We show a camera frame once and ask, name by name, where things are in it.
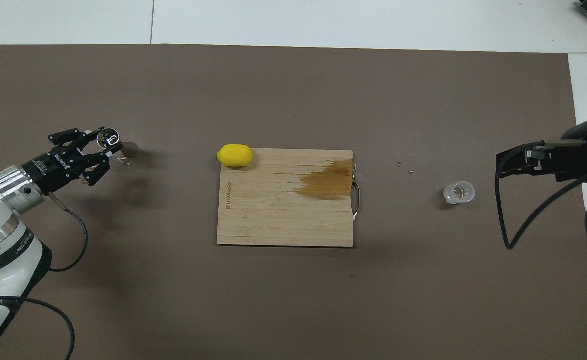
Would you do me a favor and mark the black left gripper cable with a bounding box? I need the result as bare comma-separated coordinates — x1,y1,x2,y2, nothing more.
0,192,90,360

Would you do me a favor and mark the clear plastic cup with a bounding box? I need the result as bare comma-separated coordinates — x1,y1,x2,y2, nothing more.
442,180,476,205

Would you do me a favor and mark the brown table mat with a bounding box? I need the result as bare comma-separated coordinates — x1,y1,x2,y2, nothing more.
0,44,587,360

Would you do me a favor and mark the steel double jigger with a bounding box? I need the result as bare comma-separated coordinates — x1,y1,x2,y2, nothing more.
96,128,140,162

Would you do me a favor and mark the yellow lemon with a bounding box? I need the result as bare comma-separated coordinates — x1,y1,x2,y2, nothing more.
216,144,254,168

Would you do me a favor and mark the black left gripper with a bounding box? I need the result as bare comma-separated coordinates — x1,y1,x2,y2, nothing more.
22,127,125,196

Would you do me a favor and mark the bamboo cutting board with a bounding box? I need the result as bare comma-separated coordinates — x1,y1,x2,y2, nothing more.
216,148,362,248

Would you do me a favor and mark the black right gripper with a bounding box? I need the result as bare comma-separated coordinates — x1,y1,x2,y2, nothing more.
495,117,587,184

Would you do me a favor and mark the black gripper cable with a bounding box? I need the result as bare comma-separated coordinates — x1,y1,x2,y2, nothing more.
0,192,90,360
494,141,587,251

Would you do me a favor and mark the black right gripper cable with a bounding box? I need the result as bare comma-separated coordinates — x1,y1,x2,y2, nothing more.
494,141,587,251

